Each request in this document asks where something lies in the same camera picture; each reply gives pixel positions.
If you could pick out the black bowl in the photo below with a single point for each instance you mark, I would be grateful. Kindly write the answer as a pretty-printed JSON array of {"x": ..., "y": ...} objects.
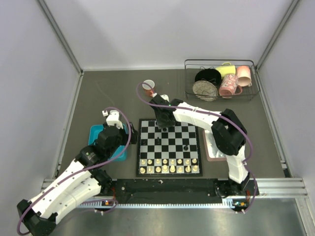
[{"x": 211, "y": 75}]

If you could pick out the pink floral mug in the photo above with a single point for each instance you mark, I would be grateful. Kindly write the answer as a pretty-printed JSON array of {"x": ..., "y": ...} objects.
[{"x": 230, "y": 86}]

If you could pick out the yellow mug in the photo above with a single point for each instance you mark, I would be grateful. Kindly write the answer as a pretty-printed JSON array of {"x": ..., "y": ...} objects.
[{"x": 226, "y": 68}]

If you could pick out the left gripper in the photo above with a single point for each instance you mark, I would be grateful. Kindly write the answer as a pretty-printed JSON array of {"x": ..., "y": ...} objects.
[{"x": 135, "y": 133}]

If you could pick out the patterned plate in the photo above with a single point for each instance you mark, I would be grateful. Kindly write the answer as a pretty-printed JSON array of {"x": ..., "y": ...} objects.
[{"x": 205, "y": 90}]

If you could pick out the orange mug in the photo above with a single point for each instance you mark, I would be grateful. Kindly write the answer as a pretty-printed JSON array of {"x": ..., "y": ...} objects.
[{"x": 148, "y": 87}]

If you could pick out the pink marbled cup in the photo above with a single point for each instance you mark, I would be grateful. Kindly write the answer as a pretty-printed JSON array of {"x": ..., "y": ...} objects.
[{"x": 244, "y": 75}]

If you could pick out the wire dish rack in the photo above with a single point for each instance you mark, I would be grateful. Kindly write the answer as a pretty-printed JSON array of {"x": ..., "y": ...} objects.
[{"x": 193, "y": 66}]

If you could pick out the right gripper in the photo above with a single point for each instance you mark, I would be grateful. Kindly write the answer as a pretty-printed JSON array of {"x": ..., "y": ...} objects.
[{"x": 161, "y": 125}]

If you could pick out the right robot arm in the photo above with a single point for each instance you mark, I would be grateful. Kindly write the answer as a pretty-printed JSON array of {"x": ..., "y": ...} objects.
[{"x": 228, "y": 135}]

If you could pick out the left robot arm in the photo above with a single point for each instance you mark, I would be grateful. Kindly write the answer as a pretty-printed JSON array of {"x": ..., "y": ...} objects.
[{"x": 82, "y": 179}]

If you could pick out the pink metal tray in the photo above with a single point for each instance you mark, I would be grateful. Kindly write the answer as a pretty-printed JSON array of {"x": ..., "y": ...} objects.
[{"x": 212, "y": 152}]

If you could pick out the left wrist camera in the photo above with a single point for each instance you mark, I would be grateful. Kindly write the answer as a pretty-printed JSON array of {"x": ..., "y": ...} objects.
[{"x": 112, "y": 118}]

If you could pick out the chess board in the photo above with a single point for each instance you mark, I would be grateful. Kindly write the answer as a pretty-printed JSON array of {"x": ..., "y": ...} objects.
[{"x": 171, "y": 147}]

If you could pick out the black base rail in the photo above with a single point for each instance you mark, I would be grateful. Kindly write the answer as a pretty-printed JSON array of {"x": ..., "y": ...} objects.
[{"x": 171, "y": 191}]

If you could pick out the blue plastic tray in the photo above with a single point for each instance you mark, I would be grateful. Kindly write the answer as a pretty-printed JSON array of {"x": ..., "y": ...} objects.
[{"x": 94, "y": 132}]

